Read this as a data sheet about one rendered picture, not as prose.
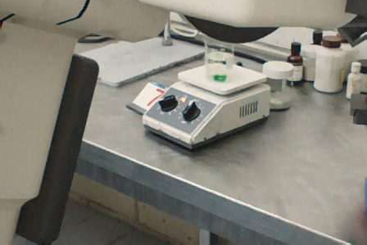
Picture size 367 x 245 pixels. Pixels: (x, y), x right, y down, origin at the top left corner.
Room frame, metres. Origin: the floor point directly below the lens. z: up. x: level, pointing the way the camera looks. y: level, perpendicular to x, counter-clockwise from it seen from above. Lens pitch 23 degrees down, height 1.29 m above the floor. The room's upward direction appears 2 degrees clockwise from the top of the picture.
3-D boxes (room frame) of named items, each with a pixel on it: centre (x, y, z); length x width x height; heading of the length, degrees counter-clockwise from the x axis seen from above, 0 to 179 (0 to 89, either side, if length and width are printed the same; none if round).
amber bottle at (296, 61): (1.53, -0.13, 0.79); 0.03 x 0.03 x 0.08
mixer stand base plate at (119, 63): (1.63, 0.23, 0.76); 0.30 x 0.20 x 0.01; 143
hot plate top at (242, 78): (1.30, 0.02, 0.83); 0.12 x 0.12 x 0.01; 47
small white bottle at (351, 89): (1.44, -0.24, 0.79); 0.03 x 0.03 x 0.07
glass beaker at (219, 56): (1.28, 0.03, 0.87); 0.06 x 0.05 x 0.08; 76
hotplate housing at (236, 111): (1.28, 0.04, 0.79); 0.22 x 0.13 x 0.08; 137
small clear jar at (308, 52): (1.56, -0.17, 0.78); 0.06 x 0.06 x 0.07
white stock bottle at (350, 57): (1.56, -0.23, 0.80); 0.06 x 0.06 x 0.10
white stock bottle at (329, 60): (1.49, -0.20, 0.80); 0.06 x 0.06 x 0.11
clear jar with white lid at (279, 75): (1.39, -0.09, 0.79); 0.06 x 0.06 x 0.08
